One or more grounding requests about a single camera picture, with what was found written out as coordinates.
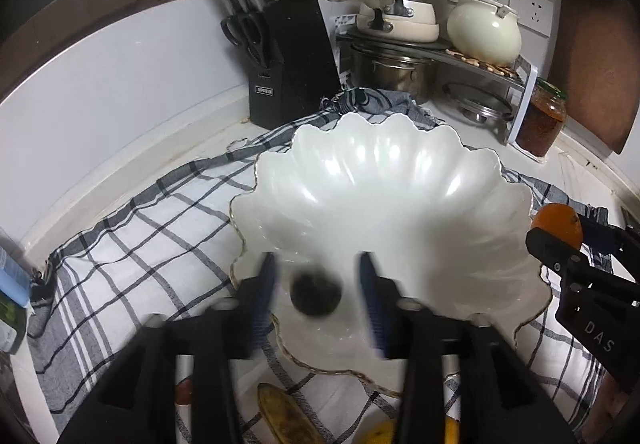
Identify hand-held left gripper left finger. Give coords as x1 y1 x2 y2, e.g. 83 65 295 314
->
57 251 278 444

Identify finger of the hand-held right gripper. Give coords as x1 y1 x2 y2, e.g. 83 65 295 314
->
525 226 596 275
577 214 640 275

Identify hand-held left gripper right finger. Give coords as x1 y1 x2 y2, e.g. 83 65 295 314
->
356 251 583 444

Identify orange tangerine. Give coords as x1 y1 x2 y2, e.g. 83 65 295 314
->
531 204 585 250

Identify dark blueberry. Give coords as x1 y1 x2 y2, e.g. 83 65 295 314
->
290 266 343 317

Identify brown spotted banana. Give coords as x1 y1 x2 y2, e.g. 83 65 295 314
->
257 383 326 444

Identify white scalloped bowl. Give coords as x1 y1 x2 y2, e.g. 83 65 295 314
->
229 111 553 397

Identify yellow lemon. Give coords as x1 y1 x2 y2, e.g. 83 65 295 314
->
362 416 461 444

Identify glass jar of red sauce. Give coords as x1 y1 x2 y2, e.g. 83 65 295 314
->
515 79 568 157

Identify black white checked cloth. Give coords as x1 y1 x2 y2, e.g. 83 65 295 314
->
27 86 621 444

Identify grey kitchen shelf rack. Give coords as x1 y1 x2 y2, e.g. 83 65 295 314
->
336 31 538 147

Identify glass pot lid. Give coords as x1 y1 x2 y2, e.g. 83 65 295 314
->
442 81 516 125

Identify beaded wooden trivet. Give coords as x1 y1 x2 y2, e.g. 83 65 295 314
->
445 49 518 76

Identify brown cutting board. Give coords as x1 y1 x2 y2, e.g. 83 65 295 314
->
547 0 640 155

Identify cream casserole pot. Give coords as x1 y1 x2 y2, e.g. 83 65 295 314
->
446 0 522 67

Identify steel stockpot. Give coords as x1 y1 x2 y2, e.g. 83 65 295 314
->
350 44 436 105

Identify black knife block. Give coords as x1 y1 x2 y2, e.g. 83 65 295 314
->
247 0 342 130

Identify blue capped bottle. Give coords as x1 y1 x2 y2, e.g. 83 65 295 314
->
0 244 33 355

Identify cream frying pan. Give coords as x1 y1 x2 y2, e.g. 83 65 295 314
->
356 6 441 44

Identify white patterned packet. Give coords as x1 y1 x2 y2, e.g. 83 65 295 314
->
335 14 358 90

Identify black handled scissors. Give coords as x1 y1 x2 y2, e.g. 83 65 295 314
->
221 11 273 67

